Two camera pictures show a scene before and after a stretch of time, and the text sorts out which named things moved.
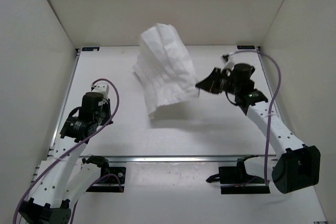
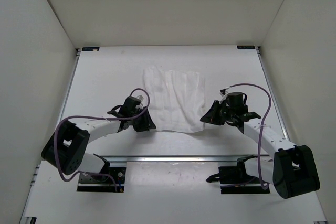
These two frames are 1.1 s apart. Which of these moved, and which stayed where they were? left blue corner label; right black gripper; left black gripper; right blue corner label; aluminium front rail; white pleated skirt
Moved: left black gripper; white pleated skirt; right black gripper
Stayed: aluminium front rail; right blue corner label; left blue corner label
